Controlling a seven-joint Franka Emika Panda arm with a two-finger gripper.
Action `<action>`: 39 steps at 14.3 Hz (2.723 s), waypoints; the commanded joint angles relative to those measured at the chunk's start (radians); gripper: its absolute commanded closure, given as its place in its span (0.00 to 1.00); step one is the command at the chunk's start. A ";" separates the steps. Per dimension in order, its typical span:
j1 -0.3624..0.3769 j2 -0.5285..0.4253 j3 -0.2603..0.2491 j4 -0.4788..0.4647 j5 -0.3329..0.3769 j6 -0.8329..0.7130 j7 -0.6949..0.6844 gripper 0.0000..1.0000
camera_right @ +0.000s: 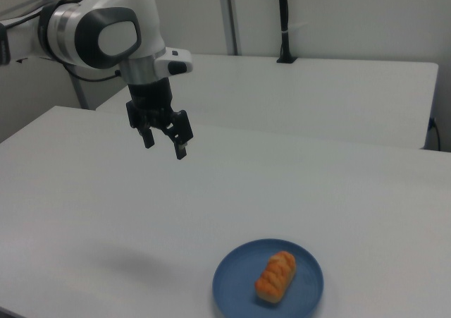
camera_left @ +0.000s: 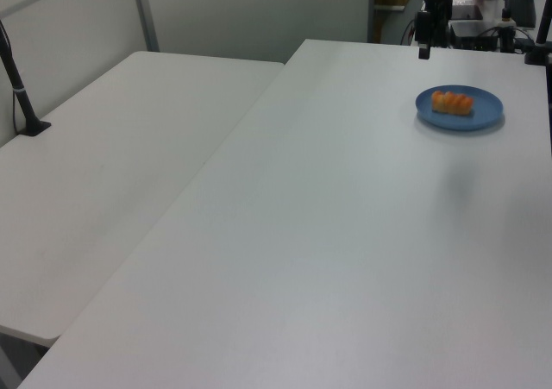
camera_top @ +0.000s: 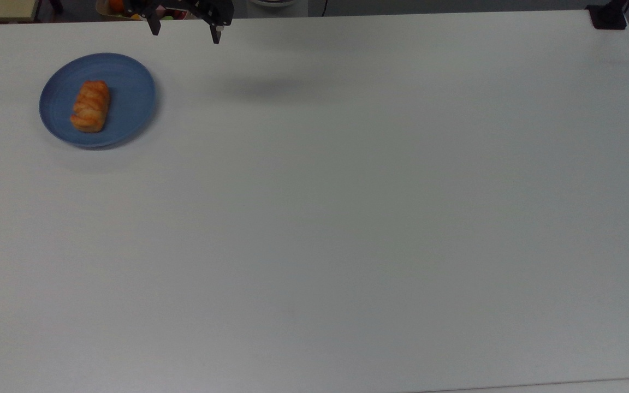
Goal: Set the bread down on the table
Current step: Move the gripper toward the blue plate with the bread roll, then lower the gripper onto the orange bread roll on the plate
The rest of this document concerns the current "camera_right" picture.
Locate black wall cable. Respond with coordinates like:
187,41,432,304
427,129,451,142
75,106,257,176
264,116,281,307
430,117,442,152

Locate black camera stand pole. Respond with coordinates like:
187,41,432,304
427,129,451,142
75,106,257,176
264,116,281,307
276,0,297,65

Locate black box device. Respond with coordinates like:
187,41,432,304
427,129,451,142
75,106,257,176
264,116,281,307
0,22,12,66

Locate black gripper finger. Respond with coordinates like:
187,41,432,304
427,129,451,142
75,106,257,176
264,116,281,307
173,140,188,161
140,128,156,149

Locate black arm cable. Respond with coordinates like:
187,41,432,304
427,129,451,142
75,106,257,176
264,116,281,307
61,61,123,83

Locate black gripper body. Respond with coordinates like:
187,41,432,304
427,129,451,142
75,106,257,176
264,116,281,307
125,77,195,145

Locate blue round plate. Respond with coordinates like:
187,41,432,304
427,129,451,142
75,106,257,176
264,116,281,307
211,238,325,318

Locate white table behind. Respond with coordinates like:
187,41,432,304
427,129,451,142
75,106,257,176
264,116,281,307
94,53,440,150

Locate orange bread loaf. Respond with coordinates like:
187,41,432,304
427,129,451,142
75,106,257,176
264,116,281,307
254,250,297,302

